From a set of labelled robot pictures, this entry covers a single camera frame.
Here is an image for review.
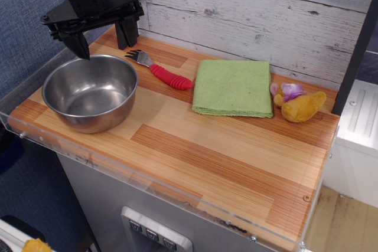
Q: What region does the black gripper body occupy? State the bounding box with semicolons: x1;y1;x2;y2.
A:
40;0;144;33

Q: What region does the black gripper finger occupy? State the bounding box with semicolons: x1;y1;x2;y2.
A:
119;17;138;47
60;30;90;60

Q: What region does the stainless steel pot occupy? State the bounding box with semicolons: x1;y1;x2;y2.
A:
42;55;138;133

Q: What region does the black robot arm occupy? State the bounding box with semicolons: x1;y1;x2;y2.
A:
40;0;144;59

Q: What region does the yellow object at corner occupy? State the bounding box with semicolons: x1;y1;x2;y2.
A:
21;238;53;252

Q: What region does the green folded cloth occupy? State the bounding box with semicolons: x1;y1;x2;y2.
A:
192;60;273;118

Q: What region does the clear acrylic table guard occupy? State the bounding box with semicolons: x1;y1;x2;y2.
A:
2;106;338;251

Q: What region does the yellow plush toy with flower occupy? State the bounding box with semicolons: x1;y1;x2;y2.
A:
269;83;327;123

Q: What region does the silver button control panel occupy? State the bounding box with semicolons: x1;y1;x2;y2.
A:
120;206;194;251

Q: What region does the white metal box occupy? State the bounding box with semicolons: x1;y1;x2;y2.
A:
323;80;377;207

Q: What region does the dark vertical post left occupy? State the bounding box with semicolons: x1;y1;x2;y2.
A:
106;0;139;50

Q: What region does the dark vertical post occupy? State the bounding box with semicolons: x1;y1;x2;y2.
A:
106;0;139;50
331;0;377;116

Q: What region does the red handled metal spork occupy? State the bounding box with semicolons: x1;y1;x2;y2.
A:
125;50;193;90

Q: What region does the dark vertical post right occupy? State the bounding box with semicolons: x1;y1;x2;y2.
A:
331;0;377;116

